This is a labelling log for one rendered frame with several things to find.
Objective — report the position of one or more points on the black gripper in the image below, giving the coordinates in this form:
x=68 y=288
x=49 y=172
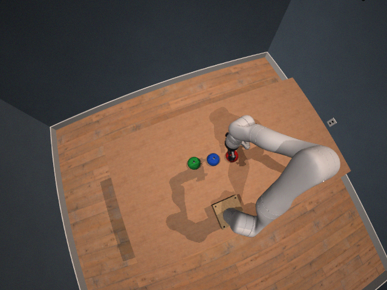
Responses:
x=230 y=151

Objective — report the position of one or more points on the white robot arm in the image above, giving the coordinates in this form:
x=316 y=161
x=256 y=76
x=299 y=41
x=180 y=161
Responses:
x=307 y=168

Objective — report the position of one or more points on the green dome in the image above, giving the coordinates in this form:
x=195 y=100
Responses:
x=193 y=163

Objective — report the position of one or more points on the blue bell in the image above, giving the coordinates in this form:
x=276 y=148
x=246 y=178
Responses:
x=213 y=159

